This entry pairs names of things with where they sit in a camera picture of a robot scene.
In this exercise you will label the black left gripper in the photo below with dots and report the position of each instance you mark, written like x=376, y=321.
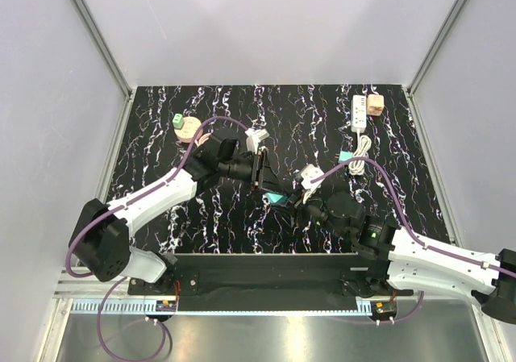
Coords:
x=267, y=176

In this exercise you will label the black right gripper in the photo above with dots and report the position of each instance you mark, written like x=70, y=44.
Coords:
x=301, y=207

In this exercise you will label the teal plug adapter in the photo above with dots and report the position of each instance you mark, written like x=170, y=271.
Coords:
x=275, y=198

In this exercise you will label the light blue plug adapter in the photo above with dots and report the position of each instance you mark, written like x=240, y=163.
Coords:
x=344, y=155

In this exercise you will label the green white plug adapter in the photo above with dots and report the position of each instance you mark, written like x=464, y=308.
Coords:
x=178, y=121

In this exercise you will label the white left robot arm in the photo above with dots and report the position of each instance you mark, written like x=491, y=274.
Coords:
x=101, y=239

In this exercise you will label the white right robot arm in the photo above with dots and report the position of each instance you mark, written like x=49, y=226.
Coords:
x=402, y=260

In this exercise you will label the pink round power strip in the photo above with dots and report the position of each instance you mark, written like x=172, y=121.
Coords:
x=191, y=130

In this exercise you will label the white power strip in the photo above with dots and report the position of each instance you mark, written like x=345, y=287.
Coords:
x=359, y=113

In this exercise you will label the beige cube adapter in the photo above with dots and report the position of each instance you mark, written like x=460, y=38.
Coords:
x=375, y=104

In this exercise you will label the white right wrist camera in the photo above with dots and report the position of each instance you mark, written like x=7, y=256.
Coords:
x=310, y=179

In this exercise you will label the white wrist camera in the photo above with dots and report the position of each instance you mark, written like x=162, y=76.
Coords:
x=310, y=179
x=254, y=138

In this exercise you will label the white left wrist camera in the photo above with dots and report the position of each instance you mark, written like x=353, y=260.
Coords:
x=254, y=138

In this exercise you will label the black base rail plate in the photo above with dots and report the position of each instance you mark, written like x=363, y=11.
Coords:
x=258, y=275

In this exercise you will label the aluminium frame rail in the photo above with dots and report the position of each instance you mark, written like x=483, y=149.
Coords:
x=222, y=294

